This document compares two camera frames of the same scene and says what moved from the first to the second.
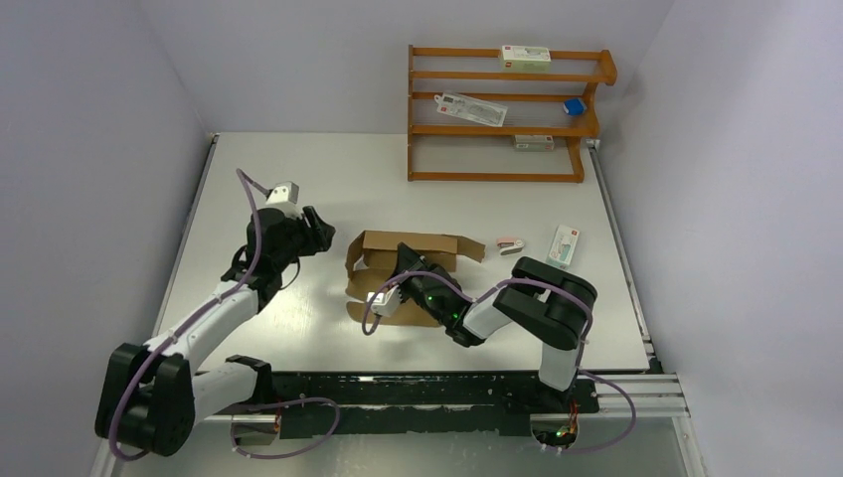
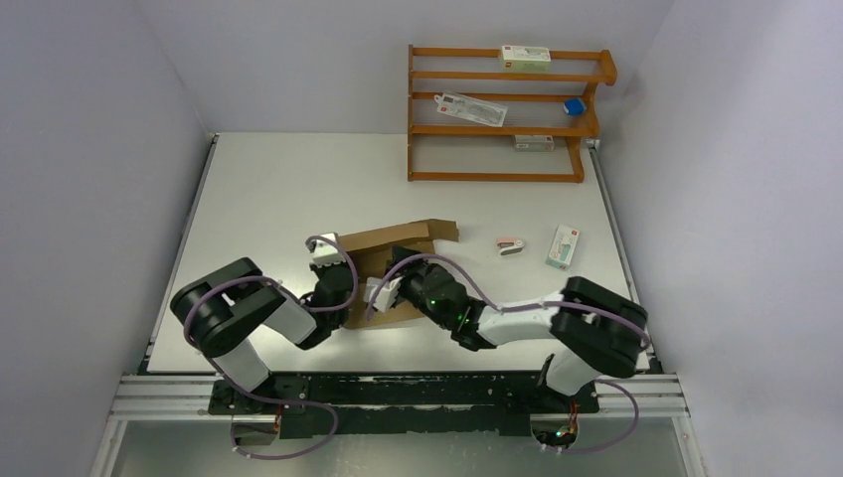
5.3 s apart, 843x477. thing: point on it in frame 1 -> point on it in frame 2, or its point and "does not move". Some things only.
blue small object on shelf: (574, 106) does not move
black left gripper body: (285, 255) -> (320, 270)
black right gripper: (407, 259) does not move
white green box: (563, 246) does not move
